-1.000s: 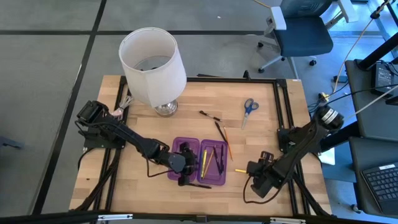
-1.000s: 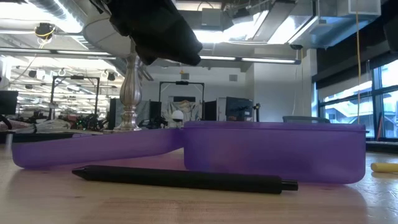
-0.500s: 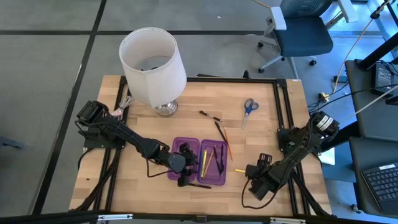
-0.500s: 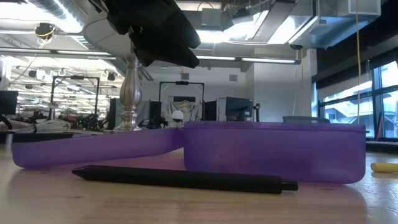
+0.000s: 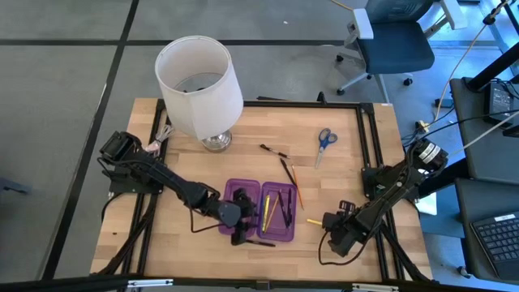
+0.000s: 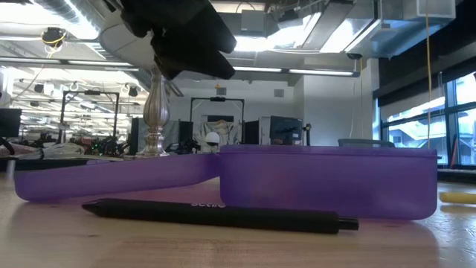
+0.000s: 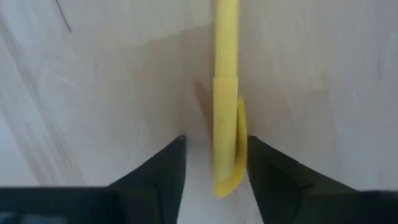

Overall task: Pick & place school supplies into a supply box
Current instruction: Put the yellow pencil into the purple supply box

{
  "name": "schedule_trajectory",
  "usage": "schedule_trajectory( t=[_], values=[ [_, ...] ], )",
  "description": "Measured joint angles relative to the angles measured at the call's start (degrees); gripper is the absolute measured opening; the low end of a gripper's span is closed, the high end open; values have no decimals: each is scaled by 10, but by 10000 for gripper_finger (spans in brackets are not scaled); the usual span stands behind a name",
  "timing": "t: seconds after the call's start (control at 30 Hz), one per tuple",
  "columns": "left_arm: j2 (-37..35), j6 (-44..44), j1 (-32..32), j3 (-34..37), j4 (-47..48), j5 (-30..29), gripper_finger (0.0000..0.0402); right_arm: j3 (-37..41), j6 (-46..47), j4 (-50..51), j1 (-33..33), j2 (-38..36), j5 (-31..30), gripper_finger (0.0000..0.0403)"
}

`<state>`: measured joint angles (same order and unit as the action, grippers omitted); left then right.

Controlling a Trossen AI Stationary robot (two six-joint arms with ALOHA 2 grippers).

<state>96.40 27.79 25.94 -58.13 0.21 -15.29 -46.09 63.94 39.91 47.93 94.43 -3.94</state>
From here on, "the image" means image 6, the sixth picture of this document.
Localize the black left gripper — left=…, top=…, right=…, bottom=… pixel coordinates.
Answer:
left=119, top=0, right=238, bottom=81

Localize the black pen with white print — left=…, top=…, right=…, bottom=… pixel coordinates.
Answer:
left=81, top=198, right=360, bottom=235

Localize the purple plastic supply box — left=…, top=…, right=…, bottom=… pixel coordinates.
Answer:
left=13, top=144, right=439, bottom=221

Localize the yellow highlighter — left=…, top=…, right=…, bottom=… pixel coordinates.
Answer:
left=440, top=191, right=476, bottom=205

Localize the white-shade silver table lamp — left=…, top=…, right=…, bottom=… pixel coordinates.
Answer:
left=98, top=0, right=176, bottom=160

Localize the black monitor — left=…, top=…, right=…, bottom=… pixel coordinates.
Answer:
left=270, top=115, right=304, bottom=146
left=0, top=108, right=22, bottom=138
left=243, top=119, right=261, bottom=145
left=178, top=119, right=194, bottom=144

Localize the patterned cloth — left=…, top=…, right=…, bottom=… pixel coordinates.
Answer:
left=199, top=118, right=241, bottom=145

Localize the white round lamp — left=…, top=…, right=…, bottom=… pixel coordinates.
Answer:
left=205, top=131, right=221, bottom=148

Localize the ceiling light strip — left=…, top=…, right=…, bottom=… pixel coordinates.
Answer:
left=232, top=64, right=361, bottom=78
left=0, top=57, right=141, bottom=72

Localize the dark grey panel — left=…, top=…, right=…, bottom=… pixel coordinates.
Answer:
left=129, top=117, right=144, bottom=156

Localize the black rig frame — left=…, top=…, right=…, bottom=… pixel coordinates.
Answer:
left=59, top=90, right=120, bottom=144
left=190, top=96, right=245, bottom=145

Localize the silver ventilation duct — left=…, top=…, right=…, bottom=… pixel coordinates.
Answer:
left=267, top=0, right=457, bottom=59

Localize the white cord bundle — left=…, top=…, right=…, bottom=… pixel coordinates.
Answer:
left=22, top=143, right=86, bottom=160

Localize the yellow hanging cable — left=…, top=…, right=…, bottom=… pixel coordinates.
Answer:
left=425, top=0, right=433, bottom=149

